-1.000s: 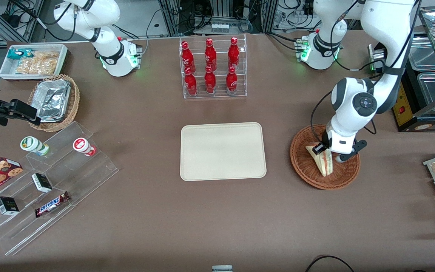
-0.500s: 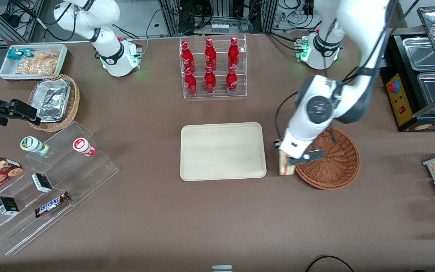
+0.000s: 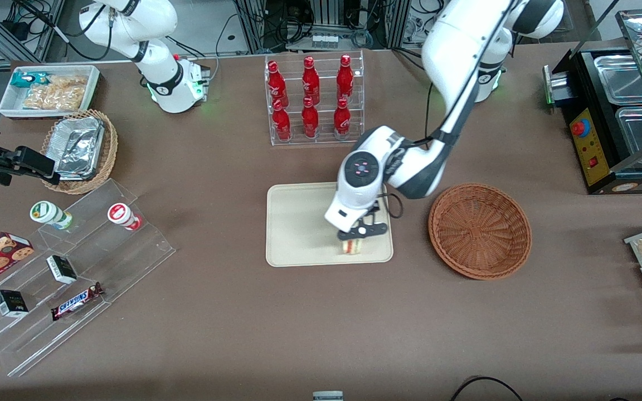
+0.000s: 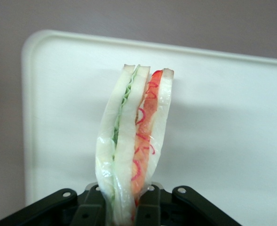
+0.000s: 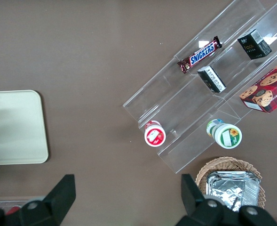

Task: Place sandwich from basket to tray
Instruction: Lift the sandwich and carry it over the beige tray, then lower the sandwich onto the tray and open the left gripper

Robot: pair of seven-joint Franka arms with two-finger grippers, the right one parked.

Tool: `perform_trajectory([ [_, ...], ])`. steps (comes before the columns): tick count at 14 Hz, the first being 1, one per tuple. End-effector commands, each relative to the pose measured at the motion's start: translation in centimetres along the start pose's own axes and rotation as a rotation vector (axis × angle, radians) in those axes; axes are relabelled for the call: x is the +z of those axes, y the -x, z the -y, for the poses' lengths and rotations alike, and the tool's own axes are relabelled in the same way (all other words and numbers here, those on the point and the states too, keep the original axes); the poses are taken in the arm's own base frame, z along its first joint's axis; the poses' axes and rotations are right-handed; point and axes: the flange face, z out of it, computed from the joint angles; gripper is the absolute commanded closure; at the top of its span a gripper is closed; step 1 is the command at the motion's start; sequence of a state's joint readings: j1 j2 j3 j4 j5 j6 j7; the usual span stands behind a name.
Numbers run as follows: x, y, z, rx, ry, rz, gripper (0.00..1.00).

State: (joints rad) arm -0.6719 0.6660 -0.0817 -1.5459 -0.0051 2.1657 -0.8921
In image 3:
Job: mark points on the triangular sandwich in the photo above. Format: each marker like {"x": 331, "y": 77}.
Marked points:
{"x": 352, "y": 247}

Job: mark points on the white rectangular bin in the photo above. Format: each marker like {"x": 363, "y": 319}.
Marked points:
{"x": 11, "y": 106}

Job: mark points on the light wicker basket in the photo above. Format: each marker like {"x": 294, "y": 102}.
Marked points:
{"x": 110, "y": 145}

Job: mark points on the aluminium foil tray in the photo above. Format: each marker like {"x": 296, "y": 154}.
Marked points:
{"x": 78, "y": 147}

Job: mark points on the small grey device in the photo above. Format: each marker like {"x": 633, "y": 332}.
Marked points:
{"x": 327, "y": 396}

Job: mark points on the beige rectangular tray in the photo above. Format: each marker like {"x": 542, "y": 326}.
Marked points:
{"x": 298, "y": 223}

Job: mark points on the small black box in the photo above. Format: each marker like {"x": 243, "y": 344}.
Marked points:
{"x": 10, "y": 303}
{"x": 62, "y": 269}

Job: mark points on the red cola bottle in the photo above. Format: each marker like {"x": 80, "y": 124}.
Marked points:
{"x": 282, "y": 122}
{"x": 310, "y": 81}
{"x": 310, "y": 120}
{"x": 342, "y": 120}
{"x": 345, "y": 78}
{"x": 277, "y": 83}

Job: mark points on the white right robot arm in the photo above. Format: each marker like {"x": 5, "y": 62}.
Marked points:
{"x": 131, "y": 25}

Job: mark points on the black hot food display machine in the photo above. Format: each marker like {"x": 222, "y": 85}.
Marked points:
{"x": 591, "y": 150}

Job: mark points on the round brown wicker basket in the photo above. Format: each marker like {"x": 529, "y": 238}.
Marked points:
{"x": 480, "y": 231}

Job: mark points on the red lid yogurt cup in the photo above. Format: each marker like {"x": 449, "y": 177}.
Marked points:
{"x": 120, "y": 214}

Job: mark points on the snickers chocolate bar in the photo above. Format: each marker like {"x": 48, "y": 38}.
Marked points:
{"x": 76, "y": 302}

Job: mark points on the clear acrylic bottle rack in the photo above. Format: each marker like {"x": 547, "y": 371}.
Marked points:
{"x": 321, "y": 142}

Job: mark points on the green snack packet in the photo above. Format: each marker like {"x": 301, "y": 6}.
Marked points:
{"x": 23, "y": 79}

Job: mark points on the green lid yogurt cup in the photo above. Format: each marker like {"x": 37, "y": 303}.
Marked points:
{"x": 47, "y": 213}

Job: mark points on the clear bag of chips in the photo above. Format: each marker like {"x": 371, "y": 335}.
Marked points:
{"x": 59, "y": 93}

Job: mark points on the clear acrylic stepped shelf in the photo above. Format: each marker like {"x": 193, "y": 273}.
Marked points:
{"x": 103, "y": 262}

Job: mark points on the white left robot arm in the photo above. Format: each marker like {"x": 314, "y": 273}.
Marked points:
{"x": 460, "y": 50}

